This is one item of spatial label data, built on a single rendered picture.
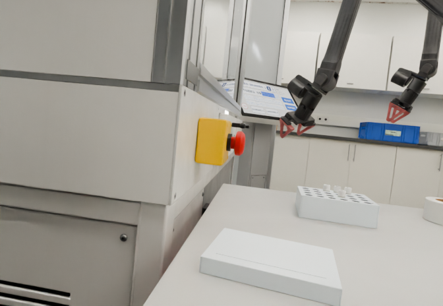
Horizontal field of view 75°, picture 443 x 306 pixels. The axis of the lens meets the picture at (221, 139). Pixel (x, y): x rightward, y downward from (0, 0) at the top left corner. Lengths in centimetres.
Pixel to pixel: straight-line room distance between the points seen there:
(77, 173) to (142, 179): 9
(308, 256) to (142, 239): 20
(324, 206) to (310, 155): 328
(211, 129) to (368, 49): 401
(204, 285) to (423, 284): 23
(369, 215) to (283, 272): 28
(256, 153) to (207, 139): 132
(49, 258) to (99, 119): 20
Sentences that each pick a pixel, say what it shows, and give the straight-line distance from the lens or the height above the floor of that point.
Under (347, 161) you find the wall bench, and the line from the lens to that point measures 388.
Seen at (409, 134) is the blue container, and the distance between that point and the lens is 421.
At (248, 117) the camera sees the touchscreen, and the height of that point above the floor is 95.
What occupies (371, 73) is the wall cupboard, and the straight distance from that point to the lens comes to 433.
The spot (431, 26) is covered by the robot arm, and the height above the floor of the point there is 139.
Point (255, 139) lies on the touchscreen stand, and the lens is 173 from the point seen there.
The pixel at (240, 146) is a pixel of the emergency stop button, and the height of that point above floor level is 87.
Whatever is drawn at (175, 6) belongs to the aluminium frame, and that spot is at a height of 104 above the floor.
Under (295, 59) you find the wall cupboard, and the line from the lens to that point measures 420.
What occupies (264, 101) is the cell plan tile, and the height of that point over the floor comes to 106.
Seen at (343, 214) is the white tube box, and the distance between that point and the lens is 53.
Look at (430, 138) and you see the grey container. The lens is 445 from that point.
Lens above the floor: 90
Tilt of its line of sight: 3 degrees down
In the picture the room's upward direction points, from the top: 6 degrees clockwise
